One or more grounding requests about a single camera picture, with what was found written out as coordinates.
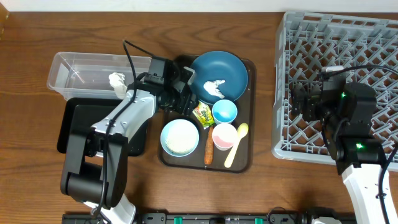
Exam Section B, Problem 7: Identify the yellow green snack wrapper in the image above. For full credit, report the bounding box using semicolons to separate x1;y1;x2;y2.
193;101;215;129

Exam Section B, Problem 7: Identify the white tissue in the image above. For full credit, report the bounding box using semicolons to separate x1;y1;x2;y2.
108;72;127;100
203;80;225;99

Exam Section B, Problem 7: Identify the dark blue bowl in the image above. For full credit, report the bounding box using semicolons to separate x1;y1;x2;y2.
190;51;248;105

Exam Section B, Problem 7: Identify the light blue cup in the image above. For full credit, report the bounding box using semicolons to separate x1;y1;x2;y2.
211;100;238;124

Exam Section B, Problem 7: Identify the pink cup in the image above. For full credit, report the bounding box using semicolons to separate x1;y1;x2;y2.
212;123;238;151

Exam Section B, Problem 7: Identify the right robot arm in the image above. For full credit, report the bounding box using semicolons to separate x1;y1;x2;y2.
292;83;397;223

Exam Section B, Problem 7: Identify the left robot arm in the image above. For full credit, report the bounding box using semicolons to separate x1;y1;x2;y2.
61;57;198;223

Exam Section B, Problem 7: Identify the grey dishwasher rack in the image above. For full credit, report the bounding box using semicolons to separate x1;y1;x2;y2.
271;12;397;165

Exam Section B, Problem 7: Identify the light blue rice bowl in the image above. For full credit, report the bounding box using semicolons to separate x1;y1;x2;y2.
160;119;200;157

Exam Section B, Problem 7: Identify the dark brown serving tray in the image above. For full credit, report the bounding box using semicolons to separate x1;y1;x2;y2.
158;58;256;174

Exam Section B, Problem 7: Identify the crumpled white tissue in bin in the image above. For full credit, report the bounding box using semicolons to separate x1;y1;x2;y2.
108;72;127;100

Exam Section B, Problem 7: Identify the yellow plastic spoon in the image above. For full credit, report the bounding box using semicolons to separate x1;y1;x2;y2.
224;123;249;168

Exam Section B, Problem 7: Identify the orange carrot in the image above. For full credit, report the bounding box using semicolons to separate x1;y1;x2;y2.
204;126;214;165

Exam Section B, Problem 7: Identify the clear plastic bin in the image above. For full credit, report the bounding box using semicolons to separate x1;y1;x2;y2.
47;52;133;100

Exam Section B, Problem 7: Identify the black bin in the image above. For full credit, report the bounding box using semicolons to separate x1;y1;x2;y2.
57;98;148;157

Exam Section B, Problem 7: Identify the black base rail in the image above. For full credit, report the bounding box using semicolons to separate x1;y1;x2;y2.
61;210;357;224

